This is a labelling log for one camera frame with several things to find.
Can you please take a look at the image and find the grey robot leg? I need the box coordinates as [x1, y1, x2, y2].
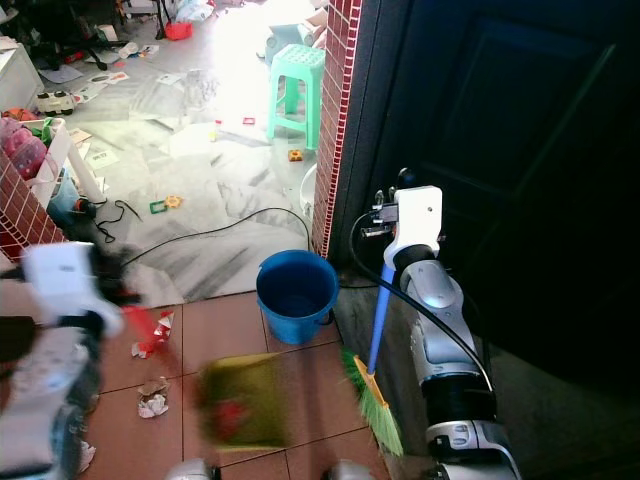
[324, 460, 372, 480]
[164, 459, 212, 480]

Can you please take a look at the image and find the grey right robot leg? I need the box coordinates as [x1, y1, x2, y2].
[324, 460, 372, 480]

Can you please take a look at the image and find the pink plastic bag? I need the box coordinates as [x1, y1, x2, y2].
[4, 117, 50, 182]

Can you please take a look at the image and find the small red basin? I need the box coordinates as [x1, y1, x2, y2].
[164, 21, 194, 42]

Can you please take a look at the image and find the white crumpled paper ball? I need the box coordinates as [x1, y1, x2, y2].
[137, 379, 172, 419]

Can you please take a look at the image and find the blue-handled green broom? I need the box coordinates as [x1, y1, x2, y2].
[339, 260, 407, 459]

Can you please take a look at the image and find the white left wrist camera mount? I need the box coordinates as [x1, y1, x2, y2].
[21, 243, 123, 333]

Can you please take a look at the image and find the white round container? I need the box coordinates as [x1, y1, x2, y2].
[299, 164, 319, 217]

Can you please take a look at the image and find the yellow-green dustpan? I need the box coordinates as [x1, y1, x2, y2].
[196, 354, 291, 451]

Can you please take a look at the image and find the green plastic stool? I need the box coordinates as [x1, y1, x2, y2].
[266, 44, 327, 153]

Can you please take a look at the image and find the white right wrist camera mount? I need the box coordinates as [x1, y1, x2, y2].
[389, 186, 445, 269]

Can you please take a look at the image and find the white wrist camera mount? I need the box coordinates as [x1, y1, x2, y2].
[389, 186, 445, 269]
[21, 243, 123, 333]

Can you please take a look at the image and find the green yellow floor toy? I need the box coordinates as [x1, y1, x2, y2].
[149, 194, 184, 216]

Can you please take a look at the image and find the black power tool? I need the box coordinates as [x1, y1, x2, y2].
[74, 197, 129, 244]

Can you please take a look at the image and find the dark door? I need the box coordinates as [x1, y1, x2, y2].
[333, 0, 640, 401]

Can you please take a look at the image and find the red white crumpled wrapper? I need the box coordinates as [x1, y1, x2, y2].
[123, 306, 177, 360]

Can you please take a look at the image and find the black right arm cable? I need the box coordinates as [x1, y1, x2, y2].
[350, 212, 496, 393]

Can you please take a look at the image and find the grey left robot leg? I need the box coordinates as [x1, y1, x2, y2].
[164, 459, 212, 480]

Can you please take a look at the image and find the blue plastic bucket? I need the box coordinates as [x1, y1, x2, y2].
[255, 249, 340, 347]

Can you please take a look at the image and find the long black floor cable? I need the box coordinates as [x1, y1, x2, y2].
[118, 206, 314, 267]

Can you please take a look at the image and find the white cabinet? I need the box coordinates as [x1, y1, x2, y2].
[0, 44, 44, 113]

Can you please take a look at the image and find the white shelf rack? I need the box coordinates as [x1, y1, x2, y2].
[39, 118, 107, 208]

